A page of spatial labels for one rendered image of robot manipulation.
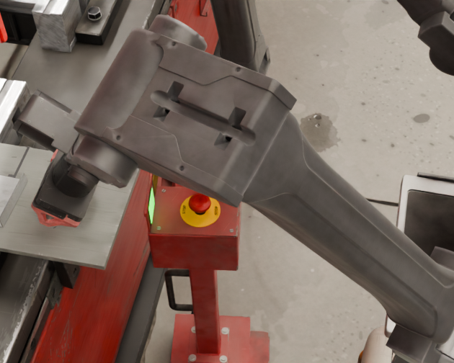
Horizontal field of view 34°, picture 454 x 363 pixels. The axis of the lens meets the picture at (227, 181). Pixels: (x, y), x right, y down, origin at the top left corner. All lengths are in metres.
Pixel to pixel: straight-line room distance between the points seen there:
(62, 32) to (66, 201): 0.55
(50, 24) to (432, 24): 0.77
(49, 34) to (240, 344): 0.92
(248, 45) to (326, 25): 1.78
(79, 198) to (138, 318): 1.09
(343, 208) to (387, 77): 2.21
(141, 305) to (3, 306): 0.94
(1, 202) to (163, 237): 0.33
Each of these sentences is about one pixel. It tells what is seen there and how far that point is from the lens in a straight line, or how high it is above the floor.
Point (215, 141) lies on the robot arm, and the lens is 0.43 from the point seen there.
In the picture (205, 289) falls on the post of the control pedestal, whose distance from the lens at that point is 1.63.
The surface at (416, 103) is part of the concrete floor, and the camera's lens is 2.64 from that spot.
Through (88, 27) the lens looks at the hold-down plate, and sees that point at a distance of 1.51.
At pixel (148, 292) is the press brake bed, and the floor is 0.05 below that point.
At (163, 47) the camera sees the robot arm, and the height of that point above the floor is 1.56.
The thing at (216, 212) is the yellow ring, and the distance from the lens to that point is 1.34.
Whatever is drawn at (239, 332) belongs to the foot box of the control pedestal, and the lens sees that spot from 1.95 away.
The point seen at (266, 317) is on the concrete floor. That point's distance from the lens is 2.11.
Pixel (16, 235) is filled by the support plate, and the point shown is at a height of 1.00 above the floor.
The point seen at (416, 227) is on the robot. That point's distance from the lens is 1.03.
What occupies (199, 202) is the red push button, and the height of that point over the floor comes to 0.81.
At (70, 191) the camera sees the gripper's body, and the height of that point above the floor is 1.10.
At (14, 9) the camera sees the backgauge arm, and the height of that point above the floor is 0.84.
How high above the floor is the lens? 1.88
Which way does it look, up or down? 53 degrees down
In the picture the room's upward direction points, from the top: 1 degrees counter-clockwise
